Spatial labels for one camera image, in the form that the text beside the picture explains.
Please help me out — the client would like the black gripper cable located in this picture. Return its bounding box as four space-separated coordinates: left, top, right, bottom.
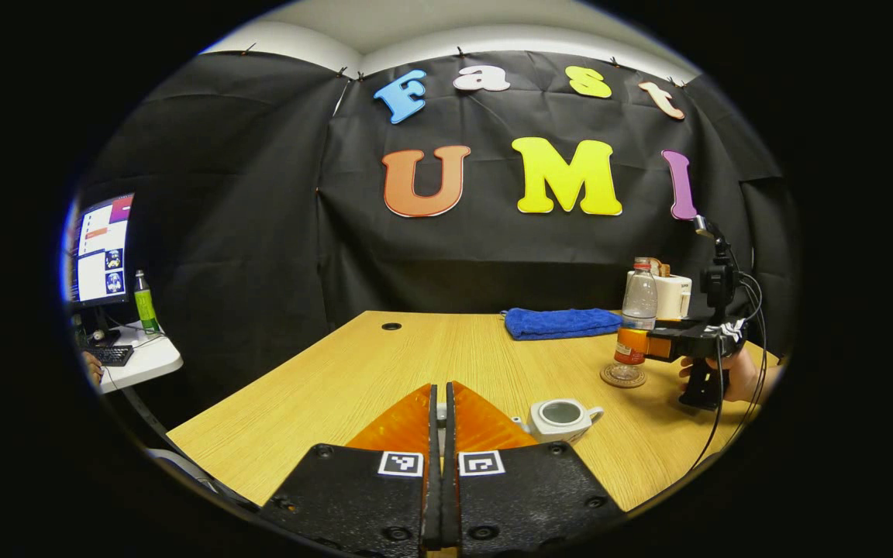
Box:
687 248 769 474

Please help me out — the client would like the white floral teacup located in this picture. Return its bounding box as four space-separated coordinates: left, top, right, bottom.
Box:
512 398 605 444

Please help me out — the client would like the computer monitor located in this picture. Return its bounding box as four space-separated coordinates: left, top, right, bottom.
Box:
67 194 136 309

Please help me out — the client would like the black keyboard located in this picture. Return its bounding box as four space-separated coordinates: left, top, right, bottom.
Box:
84 345 135 367

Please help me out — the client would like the green drink bottle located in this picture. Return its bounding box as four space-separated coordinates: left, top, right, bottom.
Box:
133 270 160 336

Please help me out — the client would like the blue folded towel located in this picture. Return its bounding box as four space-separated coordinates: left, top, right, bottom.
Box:
502 308 624 341

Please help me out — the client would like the black backdrop cloth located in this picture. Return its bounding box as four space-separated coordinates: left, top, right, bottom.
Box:
74 50 800 427

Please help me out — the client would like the clear plastic water bottle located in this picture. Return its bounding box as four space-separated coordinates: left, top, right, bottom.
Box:
611 257 659 382

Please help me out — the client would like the white toaster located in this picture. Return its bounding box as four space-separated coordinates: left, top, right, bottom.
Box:
626 270 693 320

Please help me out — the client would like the white side table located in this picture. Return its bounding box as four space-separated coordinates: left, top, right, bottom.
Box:
82 322 184 394

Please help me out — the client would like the round wooden coaster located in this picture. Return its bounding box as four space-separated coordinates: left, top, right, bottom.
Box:
600 363 647 389

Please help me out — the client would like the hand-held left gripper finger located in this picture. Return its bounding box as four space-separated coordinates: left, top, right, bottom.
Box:
257 384 441 556
444 381 624 553

